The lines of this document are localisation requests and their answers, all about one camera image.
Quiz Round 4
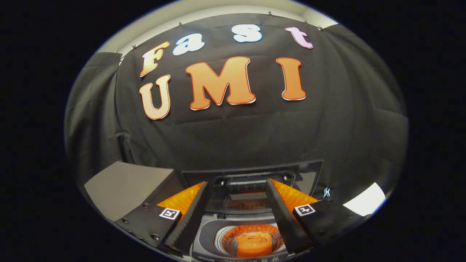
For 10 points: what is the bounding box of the dark grey box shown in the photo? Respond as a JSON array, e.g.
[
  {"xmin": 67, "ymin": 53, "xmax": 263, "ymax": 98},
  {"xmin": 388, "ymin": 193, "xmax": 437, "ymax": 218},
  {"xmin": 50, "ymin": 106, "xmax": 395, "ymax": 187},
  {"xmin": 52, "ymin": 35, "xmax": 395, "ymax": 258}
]
[{"xmin": 84, "ymin": 161, "xmax": 182, "ymax": 222}]

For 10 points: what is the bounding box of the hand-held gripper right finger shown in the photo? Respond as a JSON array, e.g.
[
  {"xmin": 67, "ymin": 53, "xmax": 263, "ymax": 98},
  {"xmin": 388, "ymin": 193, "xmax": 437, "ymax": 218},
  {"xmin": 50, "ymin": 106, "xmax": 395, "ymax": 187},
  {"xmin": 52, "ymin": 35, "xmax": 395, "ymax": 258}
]
[{"xmin": 265, "ymin": 178, "xmax": 370, "ymax": 253}]

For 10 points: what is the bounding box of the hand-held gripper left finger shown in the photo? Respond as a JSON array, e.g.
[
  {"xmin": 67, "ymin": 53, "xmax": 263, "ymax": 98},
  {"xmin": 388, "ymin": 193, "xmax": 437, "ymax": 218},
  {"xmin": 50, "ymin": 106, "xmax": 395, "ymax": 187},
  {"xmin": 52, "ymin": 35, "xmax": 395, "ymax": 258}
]
[{"xmin": 116, "ymin": 181, "xmax": 209, "ymax": 257}]

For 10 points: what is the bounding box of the black backdrop cloth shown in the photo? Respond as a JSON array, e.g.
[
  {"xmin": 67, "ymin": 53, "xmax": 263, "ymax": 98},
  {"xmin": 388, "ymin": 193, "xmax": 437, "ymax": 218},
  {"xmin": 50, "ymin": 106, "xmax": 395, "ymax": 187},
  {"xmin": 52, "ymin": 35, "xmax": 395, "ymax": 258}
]
[{"xmin": 64, "ymin": 13, "xmax": 408, "ymax": 219}]

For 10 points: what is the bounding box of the yellow polo shirt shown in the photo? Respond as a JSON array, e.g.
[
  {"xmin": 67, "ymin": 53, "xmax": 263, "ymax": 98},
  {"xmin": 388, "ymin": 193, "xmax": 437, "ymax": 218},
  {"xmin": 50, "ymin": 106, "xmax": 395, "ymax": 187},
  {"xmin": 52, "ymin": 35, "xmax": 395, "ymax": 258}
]
[{"xmin": 223, "ymin": 225, "xmax": 283, "ymax": 258}]

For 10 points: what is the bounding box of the white side table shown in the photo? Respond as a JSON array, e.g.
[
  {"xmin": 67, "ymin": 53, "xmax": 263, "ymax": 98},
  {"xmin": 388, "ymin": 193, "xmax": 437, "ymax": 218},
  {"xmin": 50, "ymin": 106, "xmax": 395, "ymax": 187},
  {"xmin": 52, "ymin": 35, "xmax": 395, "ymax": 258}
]
[{"xmin": 343, "ymin": 182, "xmax": 386, "ymax": 217}]

